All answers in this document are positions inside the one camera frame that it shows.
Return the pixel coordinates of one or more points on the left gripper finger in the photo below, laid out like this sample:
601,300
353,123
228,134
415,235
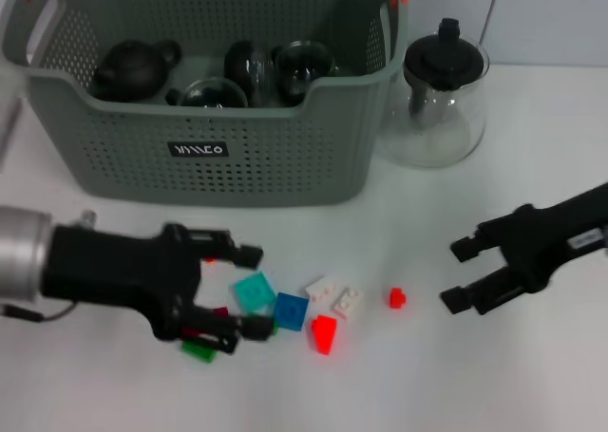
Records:
247,256
252,327

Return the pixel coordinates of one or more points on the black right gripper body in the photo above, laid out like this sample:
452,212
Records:
537,251

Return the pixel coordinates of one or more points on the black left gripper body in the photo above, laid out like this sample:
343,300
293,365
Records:
119,270

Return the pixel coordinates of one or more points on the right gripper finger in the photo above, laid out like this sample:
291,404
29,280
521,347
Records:
468,249
463,299

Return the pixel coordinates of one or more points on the glass teacup with black sleeve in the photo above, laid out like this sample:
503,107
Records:
304,66
214,95
242,66

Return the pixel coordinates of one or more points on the small red toy block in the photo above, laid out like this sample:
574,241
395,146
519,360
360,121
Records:
211,261
395,298

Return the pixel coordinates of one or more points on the grey-green perforated storage bin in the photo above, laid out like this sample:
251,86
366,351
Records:
266,166

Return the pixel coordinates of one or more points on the red flat toy brick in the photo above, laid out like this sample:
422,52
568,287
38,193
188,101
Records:
221,312

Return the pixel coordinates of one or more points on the teal square toy plate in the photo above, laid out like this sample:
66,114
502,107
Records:
254,292

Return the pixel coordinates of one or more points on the blue square toy plate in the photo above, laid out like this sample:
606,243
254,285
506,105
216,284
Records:
290,311

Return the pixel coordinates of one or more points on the green toy brick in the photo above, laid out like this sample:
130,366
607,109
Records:
199,352

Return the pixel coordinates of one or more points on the red-orange sloped toy brick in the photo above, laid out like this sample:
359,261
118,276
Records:
324,334

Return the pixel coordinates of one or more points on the white toy brick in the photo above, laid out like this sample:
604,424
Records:
323,290
349,303

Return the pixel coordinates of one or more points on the glass teapot with black lid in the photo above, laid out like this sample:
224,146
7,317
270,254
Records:
444,59

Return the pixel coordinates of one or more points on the dark clay teapot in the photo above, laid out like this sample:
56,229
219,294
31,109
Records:
133,69

